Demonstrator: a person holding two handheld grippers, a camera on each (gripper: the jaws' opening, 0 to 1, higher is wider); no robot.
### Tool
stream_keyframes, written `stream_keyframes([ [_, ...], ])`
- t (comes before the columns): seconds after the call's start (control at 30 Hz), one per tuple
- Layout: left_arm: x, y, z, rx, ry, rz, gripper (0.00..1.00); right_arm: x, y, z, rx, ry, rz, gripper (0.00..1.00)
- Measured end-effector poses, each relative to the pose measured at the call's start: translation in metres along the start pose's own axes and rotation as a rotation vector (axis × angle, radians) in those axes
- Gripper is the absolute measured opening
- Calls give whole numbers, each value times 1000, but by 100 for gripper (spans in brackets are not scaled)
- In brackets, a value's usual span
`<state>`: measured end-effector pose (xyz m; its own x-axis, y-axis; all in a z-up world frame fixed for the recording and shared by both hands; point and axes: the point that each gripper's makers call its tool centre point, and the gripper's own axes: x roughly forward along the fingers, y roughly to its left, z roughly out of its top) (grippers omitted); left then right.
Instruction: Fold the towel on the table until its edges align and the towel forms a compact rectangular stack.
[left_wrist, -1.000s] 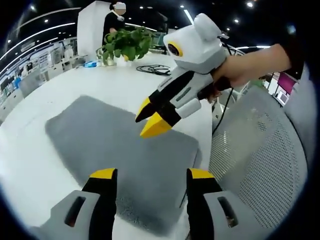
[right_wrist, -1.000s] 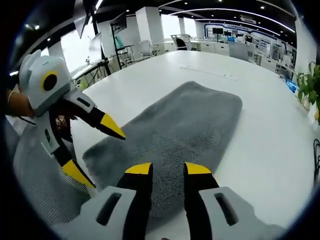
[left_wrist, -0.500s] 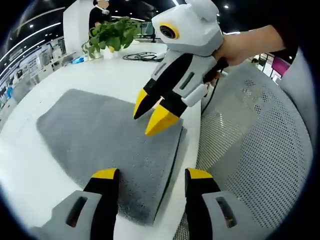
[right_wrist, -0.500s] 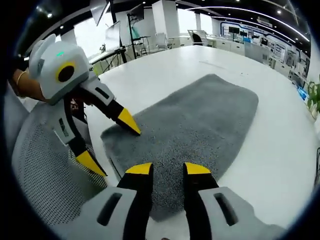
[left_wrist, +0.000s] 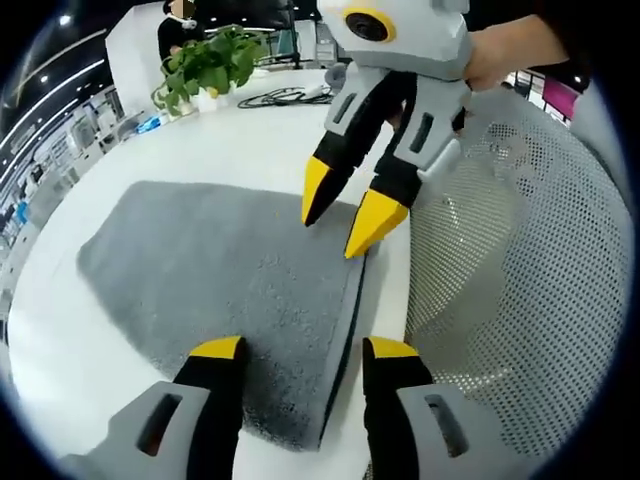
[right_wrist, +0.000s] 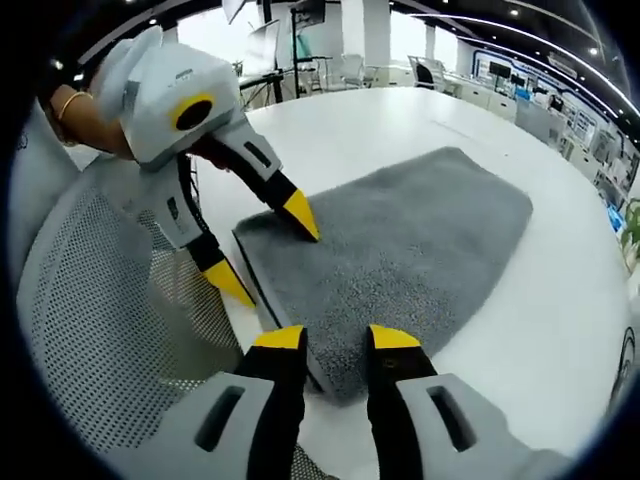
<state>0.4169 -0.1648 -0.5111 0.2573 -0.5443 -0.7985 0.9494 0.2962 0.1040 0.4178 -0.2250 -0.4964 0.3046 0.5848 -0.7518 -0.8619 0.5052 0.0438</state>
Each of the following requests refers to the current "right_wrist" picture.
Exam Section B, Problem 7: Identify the grey mesh chair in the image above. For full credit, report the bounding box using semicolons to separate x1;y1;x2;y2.
14;154;321;480

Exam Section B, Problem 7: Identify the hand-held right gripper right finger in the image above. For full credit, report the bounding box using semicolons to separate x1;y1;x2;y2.
366;323;584;480

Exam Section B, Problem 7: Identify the black monitor on stand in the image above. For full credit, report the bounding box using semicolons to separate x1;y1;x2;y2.
488;60;526;92

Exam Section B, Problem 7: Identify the gold bracelet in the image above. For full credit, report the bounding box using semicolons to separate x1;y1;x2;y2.
57;90;95;123

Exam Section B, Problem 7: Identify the green potted plant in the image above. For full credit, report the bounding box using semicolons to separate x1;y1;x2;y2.
619;197;640;274

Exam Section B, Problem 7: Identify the grey towel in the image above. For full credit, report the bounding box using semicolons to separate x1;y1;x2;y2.
232;145;535;407

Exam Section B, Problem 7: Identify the black cable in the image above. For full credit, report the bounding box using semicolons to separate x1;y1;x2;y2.
610;324;640;406
175;152;210;236

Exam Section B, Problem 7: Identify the person's left hand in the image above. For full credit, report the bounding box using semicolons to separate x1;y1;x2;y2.
192;137;234;174

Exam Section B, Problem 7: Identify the white table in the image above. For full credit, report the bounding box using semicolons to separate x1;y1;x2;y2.
192;85;639;480

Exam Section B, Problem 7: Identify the black and white office chair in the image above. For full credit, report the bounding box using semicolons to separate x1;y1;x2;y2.
407;54;447;92

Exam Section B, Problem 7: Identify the white cabinet row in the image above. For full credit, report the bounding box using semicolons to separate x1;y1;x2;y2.
439;69;640;201

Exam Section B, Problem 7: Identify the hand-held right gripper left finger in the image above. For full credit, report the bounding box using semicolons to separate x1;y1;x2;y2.
102;323;309;480

